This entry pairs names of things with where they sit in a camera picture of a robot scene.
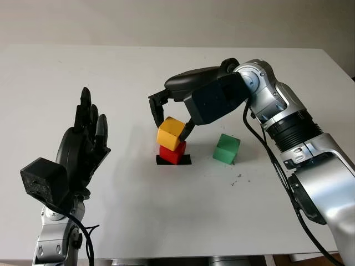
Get red cube block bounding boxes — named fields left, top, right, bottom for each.
left=159, top=140, right=186, bottom=166

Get black tape strip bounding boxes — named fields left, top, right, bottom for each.
left=155, top=152, right=192, bottom=166

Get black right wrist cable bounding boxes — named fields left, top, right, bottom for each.
left=242, top=99, right=344, bottom=266

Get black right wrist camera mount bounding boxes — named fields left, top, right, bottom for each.
left=183, top=72, right=250, bottom=126

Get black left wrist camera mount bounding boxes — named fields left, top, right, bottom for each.
left=19, top=157, right=70, bottom=208

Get green cube block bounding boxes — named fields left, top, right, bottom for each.
left=212, top=134, right=240, bottom=165

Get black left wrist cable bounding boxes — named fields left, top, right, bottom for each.
left=47, top=202, right=100, bottom=266

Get yellow cube block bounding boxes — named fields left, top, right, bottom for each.
left=156, top=116, right=186, bottom=152

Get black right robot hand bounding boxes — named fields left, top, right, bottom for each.
left=148, top=58, right=241, bottom=141

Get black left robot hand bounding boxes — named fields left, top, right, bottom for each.
left=55, top=87, right=111, bottom=200

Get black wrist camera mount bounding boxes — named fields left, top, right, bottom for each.
left=183, top=72, right=250, bottom=126
left=19, top=157, right=70, bottom=208

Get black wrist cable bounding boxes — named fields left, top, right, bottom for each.
left=242, top=99, right=344, bottom=266
left=47, top=202, right=100, bottom=266

